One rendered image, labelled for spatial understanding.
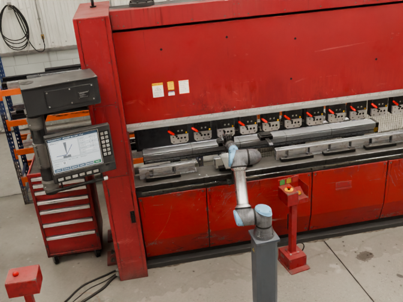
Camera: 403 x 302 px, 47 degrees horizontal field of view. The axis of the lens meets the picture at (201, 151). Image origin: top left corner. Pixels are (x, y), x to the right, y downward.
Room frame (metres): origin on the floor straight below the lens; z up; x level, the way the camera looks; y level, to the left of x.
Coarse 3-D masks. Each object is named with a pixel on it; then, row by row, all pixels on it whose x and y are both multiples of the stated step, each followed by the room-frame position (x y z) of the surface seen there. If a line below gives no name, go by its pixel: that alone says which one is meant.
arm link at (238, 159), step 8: (232, 152) 2.97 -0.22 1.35; (240, 152) 2.96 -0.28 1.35; (248, 152) 2.96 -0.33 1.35; (232, 160) 2.93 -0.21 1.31; (240, 160) 2.93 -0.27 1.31; (248, 160) 2.93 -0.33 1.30; (232, 168) 2.92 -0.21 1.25; (240, 168) 2.90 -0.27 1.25; (240, 176) 2.88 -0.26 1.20; (240, 184) 2.85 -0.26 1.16; (240, 192) 2.82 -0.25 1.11; (240, 200) 2.79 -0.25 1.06; (240, 208) 2.75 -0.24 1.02; (248, 208) 2.76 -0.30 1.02; (240, 216) 2.72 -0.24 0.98; (248, 216) 2.72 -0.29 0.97; (240, 224) 2.71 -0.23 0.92; (248, 224) 2.71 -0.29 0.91
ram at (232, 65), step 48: (144, 48) 3.57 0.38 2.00; (192, 48) 3.62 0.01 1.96; (240, 48) 3.68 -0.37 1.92; (288, 48) 3.74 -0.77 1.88; (336, 48) 3.79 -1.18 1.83; (384, 48) 3.85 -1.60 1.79; (144, 96) 3.57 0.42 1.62; (192, 96) 3.62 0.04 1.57; (240, 96) 3.68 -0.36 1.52; (288, 96) 3.74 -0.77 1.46; (336, 96) 3.80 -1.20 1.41; (384, 96) 3.86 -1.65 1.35
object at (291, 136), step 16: (304, 128) 4.14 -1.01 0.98; (320, 128) 4.11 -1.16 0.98; (336, 128) 4.09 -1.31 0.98; (352, 128) 4.11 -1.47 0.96; (368, 128) 4.14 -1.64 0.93; (176, 144) 4.00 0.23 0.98; (192, 144) 3.97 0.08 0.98; (208, 144) 3.94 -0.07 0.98; (240, 144) 3.96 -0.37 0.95; (256, 144) 3.98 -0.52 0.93; (144, 160) 3.83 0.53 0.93; (160, 160) 3.85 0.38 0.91
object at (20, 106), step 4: (16, 104) 5.17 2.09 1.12; (20, 104) 5.17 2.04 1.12; (16, 108) 5.16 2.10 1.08; (20, 108) 4.96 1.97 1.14; (24, 108) 4.96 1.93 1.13; (12, 112) 4.97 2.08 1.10; (16, 112) 4.90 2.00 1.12; (20, 112) 4.92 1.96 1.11; (12, 116) 4.86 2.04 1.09; (16, 116) 4.86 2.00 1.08; (20, 116) 4.87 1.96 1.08; (24, 116) 4.87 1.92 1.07
